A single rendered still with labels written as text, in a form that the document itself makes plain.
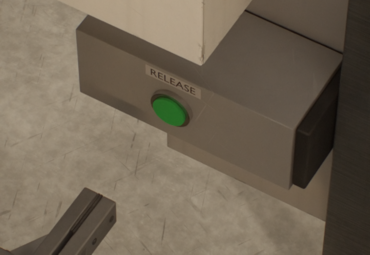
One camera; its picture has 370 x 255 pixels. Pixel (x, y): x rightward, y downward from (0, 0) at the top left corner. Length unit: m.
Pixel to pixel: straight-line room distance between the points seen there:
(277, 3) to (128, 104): 0.15
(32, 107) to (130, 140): 0.17
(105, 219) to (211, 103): 0.13
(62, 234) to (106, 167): 1.47
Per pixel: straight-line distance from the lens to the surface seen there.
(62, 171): 2.88
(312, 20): 1.47
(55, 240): 1.41
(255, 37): 1.49
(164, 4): 1.25
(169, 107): 1.49
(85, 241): 1.41
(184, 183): 2.86
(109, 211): 1.43
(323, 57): 1.48
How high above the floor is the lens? 2.32
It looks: 52 degrees down
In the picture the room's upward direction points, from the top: straight up
